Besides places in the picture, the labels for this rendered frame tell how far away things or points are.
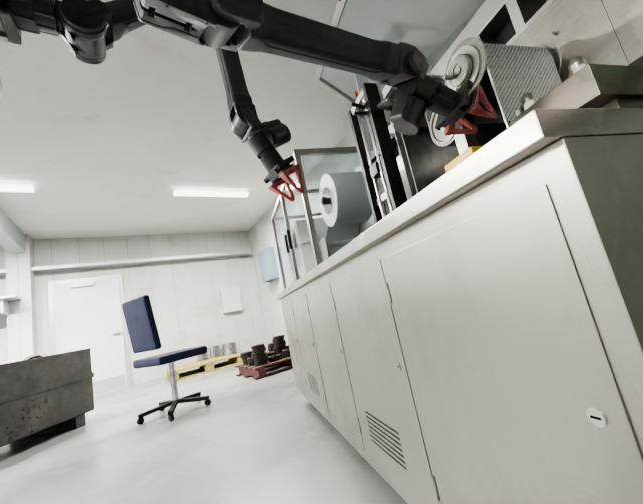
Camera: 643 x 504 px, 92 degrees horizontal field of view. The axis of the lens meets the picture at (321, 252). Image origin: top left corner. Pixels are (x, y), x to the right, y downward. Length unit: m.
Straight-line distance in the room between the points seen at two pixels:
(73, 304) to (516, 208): 7.23
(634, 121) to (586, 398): 0.38
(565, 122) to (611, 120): 0.09
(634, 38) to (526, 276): 0.77
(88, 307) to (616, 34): 7.35
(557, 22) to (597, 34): 0.13
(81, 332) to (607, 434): 7.21
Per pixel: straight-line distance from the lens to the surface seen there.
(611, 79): 0.79
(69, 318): 7.35
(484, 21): 1.51
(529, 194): 0.51
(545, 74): 1.10
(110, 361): 7.28
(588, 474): 0.60
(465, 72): 0.98
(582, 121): 0.54
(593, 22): 1.23
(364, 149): 1.25
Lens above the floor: 0.72
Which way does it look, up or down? 10 degrees up
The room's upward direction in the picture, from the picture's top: 12 degrees counter-clockwise
